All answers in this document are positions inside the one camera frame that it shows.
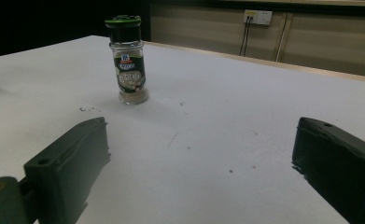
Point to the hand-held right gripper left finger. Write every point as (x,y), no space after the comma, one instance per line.
(68,168)

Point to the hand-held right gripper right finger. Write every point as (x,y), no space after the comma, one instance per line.
(342,165)

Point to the glass spice jar green lid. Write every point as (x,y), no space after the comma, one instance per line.
(129,74)

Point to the white table cover board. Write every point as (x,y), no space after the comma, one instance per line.
(217,109)

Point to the black curtain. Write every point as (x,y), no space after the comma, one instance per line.
(46,21)

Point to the black horizontal metal bar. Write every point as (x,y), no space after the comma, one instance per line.
(202,6)

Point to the beige vertical wall trim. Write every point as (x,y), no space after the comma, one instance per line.
(284,37)

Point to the white wall socket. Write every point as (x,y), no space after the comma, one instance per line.
(259,17)

